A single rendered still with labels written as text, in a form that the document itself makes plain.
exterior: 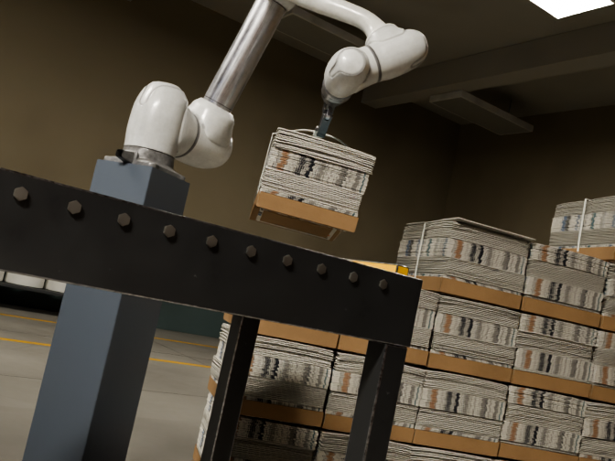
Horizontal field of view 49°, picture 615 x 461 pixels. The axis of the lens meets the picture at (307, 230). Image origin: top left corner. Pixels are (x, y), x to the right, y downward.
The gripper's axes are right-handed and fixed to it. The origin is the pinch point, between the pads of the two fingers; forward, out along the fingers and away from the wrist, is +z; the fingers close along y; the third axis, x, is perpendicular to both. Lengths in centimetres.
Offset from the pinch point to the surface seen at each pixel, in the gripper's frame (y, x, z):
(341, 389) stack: 81, 23, -1
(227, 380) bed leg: 83, -12, -40
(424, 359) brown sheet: 67, 47, 1
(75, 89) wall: -172, -229, 601
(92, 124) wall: -139, -202, 616
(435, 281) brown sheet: 43, 46, 3
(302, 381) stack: 81, 11, -3
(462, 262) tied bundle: 35, 52, 0
